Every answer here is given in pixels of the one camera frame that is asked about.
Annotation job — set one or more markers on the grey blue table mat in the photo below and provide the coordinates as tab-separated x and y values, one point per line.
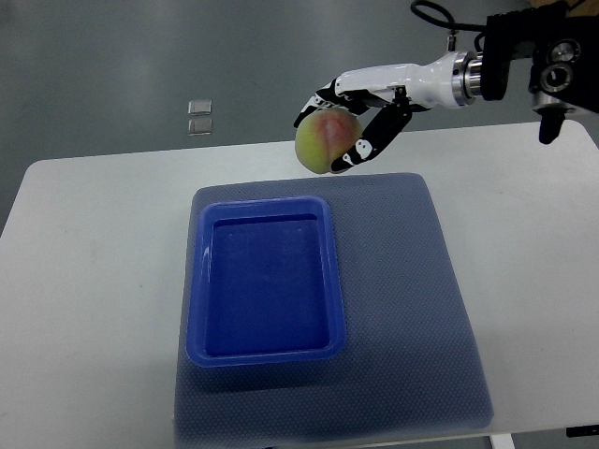
410	364

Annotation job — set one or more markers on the yellow red peach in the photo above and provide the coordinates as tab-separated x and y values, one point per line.
324	136

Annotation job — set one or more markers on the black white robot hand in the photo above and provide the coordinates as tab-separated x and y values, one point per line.
384	99

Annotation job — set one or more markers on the blue plastic tray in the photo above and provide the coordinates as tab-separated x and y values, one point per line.
265	286

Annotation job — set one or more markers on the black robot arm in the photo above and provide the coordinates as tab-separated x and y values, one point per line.
560	38

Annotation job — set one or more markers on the white table leg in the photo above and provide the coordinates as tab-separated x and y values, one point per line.
502	441

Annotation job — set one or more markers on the upper metal floor plate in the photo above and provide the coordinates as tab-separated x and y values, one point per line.
199	107

